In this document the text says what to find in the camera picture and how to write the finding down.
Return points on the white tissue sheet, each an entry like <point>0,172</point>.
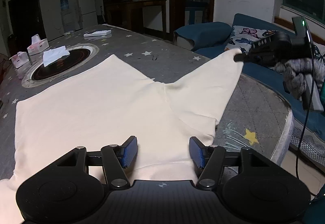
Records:
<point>53,55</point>

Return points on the dark wooden door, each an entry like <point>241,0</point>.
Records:
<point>26,20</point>

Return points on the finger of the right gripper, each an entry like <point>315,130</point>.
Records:
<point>241,57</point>

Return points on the blue pillow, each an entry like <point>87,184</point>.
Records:
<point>203,35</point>

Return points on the small clear container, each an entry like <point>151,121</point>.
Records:
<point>68,33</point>

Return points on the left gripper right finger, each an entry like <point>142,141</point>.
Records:
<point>208,162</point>

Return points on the brown wooden side table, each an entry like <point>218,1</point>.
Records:
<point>147,17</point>

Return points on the cream sweatshirt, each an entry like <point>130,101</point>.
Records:
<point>112,101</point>

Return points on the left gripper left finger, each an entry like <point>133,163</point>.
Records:
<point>116,158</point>

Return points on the white refrigerator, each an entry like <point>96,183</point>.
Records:
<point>87,12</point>

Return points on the white remote control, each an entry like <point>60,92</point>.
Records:
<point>96,34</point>

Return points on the gloved right hand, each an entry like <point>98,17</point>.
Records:
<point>294,75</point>

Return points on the blue sofa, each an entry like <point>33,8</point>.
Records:
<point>312,145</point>

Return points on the round hotpot stove inset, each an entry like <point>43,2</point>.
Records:
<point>38,74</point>

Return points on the water dispenser with blue bottle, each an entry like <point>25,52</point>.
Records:
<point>67,16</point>

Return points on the pink tissue box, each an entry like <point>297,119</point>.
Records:
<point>38,45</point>

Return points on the butterfly print cushion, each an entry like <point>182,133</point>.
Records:
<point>243,37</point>

